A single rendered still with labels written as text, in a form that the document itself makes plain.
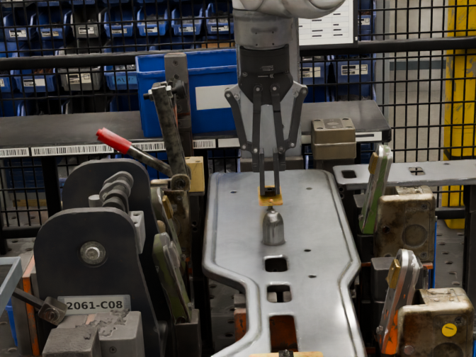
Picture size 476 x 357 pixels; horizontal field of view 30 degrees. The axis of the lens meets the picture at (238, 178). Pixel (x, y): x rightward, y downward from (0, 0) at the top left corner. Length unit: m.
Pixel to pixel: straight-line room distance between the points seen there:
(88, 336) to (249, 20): 0.59
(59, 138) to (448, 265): 0.85
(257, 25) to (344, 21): 0.63
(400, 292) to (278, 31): 0.46
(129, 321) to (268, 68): 0.51
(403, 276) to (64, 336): 0.38
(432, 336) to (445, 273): 0.86
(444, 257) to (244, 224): 0.71
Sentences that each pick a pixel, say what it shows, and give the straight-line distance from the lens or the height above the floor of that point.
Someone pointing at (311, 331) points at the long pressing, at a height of 1.00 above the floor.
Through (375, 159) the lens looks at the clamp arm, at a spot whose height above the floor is 1.10.
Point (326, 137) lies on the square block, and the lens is 1.65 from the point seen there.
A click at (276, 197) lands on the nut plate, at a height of 1.03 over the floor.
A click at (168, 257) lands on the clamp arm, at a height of 1.08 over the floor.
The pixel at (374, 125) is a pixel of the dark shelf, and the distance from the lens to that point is 1.77.
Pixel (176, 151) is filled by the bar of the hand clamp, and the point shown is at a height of 1.11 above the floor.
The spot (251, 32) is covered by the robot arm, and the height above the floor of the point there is 1.30.
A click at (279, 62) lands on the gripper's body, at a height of 1.25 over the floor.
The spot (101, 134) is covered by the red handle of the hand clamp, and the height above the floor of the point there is 1.14.
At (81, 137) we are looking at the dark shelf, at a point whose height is 1.03.
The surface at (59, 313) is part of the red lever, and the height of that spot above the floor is 1.09.
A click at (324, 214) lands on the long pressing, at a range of 1.41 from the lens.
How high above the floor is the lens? 1.53
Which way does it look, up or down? 20 degrees down
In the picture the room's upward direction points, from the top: 3 degrees counter-clockwise
